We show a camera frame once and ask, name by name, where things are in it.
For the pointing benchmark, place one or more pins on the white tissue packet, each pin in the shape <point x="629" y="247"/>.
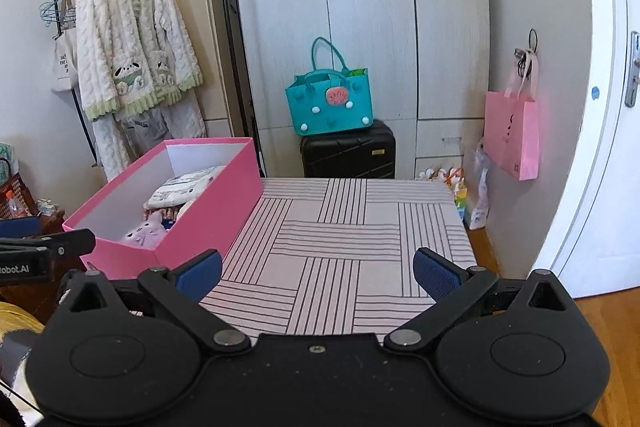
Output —
<point x="185" y="184"/>

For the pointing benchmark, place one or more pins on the teal felt tote bag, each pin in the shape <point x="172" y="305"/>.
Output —
<point x="310" y="112"/>

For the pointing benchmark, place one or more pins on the black suitcase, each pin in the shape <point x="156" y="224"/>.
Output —
<point x="350" y="154"/>

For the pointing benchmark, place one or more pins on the orange drink bottle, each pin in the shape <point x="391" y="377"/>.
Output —
<point x="16" y="206"/>

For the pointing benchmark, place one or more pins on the white green fleece robe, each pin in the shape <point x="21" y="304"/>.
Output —
<point x="140" y="42"/>

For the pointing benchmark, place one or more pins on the pack of small drink bottles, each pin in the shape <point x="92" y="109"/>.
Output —
<point x="450" y="177"/>

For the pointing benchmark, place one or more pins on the pink paper gift bag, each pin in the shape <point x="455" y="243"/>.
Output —
<point x="512" y="137"/>

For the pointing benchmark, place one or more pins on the clear plastic bag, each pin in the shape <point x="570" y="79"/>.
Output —
<point x="480" y="202"/>

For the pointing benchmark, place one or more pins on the white canvas tote bag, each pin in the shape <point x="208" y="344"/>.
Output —
<point x="64" y="67"/>

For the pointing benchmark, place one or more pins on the pink cardboard box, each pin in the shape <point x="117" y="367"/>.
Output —
<point x="210" y="217"/>

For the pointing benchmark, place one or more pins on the wicker basket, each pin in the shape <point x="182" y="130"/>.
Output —
<point x="12" y="179"/>

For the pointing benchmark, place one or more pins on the white fleece pajama pants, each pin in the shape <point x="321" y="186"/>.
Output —
<point x="175" y="123"/>

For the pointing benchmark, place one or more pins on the purple plush toy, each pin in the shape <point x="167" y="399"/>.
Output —
<point x="145" y="234"/>

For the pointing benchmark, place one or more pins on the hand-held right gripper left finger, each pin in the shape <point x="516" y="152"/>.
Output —
<point x="200" y="274"/>

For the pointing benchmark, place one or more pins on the striped pink tablecloth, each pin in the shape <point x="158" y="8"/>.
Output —
<point x="340" y="237"/>

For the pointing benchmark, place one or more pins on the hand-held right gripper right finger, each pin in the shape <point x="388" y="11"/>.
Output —
<point x="437" y="274"/>

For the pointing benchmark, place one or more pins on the black clothes rack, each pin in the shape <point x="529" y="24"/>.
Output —
<point x="252" y="137"/>

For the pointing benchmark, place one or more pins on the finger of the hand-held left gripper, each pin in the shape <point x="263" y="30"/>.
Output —
<point x="20" y="226"/>
<point x="77" y="243"/>

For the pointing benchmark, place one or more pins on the grey wardrobe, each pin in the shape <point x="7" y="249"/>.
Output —
<point x="370" y="32"/>

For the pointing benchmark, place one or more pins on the white door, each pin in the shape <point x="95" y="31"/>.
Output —
<point x="615" y="167"/>

